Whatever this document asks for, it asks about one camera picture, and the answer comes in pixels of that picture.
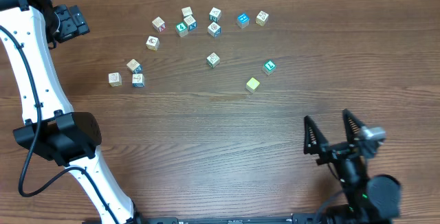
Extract yellow letter S block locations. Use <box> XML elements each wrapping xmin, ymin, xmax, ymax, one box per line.
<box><xmin>245</xmin><ymin>78</ymin><xmax>260</xmax><ymax>93</ymax></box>

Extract green number 4 block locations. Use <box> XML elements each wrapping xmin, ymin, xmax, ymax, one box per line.
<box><xmin>175</xmin><ymin>22</ymin><xmax>188</xmax><ymax>37</ymax></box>

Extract wooden block blue side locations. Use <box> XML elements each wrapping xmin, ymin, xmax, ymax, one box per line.
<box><xmin>208</xmin><ymin>22</ymin><xmax>221</xmax><ymax>38</ymax></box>

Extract wooden block red side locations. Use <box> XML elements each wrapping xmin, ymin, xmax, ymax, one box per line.
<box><xmin>152</xmin><ymin>16</ymin><xmax>166</xmax><ymax>32</ymax></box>

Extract wooden block blue base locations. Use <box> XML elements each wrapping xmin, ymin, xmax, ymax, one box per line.
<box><xmin>132</xmin><ymin>74</ymin><xmax>145</xmax><ymax>87</ymax></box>

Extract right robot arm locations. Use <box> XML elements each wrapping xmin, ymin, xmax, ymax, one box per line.
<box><xmin>303</xmin><ymin>109</ymin><xmax>402</xmax><ymax>223</ymax></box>

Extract wooden block blue X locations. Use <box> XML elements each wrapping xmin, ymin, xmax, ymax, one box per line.
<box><xmin>184</xmin><ymin>15</ymin><xmax>197</xmax><ymax>31</ymax></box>

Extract wooden block far left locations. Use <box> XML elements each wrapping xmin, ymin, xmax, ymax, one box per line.
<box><xmin>108</xmin><ymin>72</ymin><xmax>122</xmax><ymax>87</ymax></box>

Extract plain wooden block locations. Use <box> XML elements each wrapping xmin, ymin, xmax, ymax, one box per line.
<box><xmin>181</xmin><ymin>7</ymin><xmax>193</xmax><ymax>18</ymax></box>

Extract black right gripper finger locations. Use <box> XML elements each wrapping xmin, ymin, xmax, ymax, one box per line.
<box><xmin>342</xmin><ymin>109</ymin><xmax>365</xmax><ymax>144</ymax></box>
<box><xmin>303</xmin><ymin>115</ymin><xmax>329</xmax><ymax>155</ymax></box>

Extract wooden block green edge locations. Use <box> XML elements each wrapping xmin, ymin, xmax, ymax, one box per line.
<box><xmin>206</xmin><ymin>52</ymin><xmax>220</xmax><ymax>68</ymax></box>

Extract blue top block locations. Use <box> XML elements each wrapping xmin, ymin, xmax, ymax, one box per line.
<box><xmin>236</xmin><ymin>13</ymin><xmax>250</xmax><ymax>29</ymax></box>

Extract wooden block yellow side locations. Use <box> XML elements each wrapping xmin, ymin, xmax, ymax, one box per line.
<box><xmin>256</xmin><ymin>10</ymin><xmax>269</xmax><ymax>26</ymax></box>

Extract wooden block teal side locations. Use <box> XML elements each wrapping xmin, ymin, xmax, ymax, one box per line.
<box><xmin>209</xmin><ymin>7</ymin><xmax>221</xmax><ymax>23</ymax></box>

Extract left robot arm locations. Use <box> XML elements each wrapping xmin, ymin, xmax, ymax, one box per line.
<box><xmin>1</xmin><ymin>0</ymin><xmax>142</xmax><ymax>223</ymax></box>

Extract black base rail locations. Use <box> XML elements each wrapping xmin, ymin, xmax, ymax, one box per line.
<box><xmin>82</xmin><ymin>212</ymin><xmax>388</xmax><ymax>224</ymax></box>

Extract wooden block blue corner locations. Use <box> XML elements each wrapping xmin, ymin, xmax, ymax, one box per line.
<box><xmin>126</xmin><ymin>59</ymin><xmax>143</xmax><ymax>74</ymax></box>

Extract green letter L block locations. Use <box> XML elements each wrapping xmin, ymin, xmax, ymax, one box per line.
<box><xmin>263</xmin><ymin>60</ymin><xmax>276</xmax><ymax>75</ymax></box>

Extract wooden block acorn picture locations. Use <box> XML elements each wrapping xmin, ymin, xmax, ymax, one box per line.
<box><xmin>146</xmin><ymin>36</ymin><xmax>160</xmax><ymax>51</ymax></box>

